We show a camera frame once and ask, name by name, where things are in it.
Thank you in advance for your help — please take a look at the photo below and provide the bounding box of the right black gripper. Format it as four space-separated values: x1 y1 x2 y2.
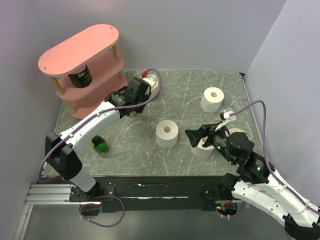
184 120 237 164

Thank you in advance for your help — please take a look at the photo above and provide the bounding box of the white paper roll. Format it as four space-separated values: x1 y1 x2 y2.
191 136 215 158
155 120 179 148
200 87 225 113

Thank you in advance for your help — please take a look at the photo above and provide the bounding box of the black paper roll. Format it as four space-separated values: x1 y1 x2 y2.
68 65 93 89

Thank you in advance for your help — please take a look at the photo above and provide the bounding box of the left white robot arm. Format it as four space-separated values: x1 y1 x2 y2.
45 76 159 201

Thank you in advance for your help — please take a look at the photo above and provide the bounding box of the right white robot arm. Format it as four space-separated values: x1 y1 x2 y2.
185 124 320 240

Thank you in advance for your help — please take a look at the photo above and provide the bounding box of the pink three-tier shelf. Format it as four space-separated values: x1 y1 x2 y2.
38 24 128 119

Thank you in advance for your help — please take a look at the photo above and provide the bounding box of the printed wrapped paper roll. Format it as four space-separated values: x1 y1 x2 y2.
228 128 250 141

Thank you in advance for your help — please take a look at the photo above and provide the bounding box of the beige wrapped paper roll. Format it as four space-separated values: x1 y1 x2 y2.
142 74 159 99

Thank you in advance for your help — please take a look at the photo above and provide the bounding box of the green glass bottle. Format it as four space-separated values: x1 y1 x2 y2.
91 135 109 155

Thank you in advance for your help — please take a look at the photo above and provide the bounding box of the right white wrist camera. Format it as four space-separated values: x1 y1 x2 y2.
215 108 236 131

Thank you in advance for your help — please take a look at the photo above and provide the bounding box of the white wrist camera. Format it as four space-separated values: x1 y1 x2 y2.
215 108 236 131
141 71 159 89

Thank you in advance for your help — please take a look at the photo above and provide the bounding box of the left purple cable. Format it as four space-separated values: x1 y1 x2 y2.
37 68 163 228

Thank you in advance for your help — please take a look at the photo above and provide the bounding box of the purple cable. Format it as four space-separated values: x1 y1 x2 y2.
231 99 320 213
37 68 163 228

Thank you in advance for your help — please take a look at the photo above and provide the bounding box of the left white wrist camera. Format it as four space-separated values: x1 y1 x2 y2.
141 71 159 89

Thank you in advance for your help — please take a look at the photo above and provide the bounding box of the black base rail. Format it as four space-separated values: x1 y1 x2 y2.
69 173 240 213

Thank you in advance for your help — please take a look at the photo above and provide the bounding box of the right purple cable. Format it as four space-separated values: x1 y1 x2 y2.
231 99 320 213

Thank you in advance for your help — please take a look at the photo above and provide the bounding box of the aluminium frame rail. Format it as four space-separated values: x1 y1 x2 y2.
12 182 76 240

